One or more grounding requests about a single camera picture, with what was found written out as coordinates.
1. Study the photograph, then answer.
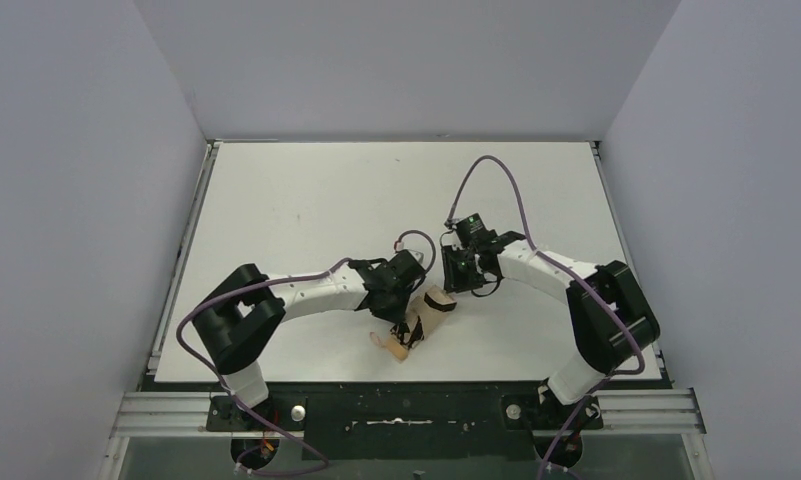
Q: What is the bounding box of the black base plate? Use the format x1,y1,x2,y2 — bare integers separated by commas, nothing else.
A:
206,380,604,462

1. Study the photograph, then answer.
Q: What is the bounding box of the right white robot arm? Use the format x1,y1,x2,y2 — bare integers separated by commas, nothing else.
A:
441,214,661,405

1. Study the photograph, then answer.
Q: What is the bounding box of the aluminium frame rail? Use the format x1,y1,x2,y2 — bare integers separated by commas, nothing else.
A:
97,389,714,479

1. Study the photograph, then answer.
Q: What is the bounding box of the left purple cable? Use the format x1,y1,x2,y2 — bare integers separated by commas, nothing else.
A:
175,229,438,477

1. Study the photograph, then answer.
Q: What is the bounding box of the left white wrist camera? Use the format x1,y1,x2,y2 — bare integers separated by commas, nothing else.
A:
405,249,425,265

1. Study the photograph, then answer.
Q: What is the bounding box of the purple cable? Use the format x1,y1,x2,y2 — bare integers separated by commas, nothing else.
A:
444,155,648,480
175,229,438,477

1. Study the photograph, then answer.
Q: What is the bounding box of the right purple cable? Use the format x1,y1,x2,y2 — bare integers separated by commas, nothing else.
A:
444,155,648,480

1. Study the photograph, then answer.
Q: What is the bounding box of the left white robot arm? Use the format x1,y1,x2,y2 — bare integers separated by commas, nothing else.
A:
187,250,426,408

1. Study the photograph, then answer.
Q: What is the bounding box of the black and beige umbrella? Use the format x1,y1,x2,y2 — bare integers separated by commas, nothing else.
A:
370,285,458,362

